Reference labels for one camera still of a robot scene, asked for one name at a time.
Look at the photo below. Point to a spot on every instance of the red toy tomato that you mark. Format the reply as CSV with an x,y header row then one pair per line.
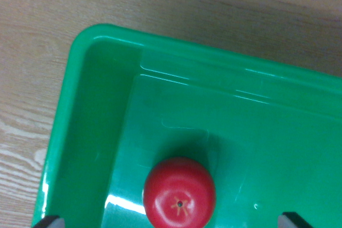
x,y
179,193

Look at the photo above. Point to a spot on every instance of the green plastic bin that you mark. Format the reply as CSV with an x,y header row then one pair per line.
x,y
262,132

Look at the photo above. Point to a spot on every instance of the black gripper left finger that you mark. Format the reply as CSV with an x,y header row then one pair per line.
x,y
51,222

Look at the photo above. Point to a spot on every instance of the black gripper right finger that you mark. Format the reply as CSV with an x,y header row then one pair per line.
x,y
291,221

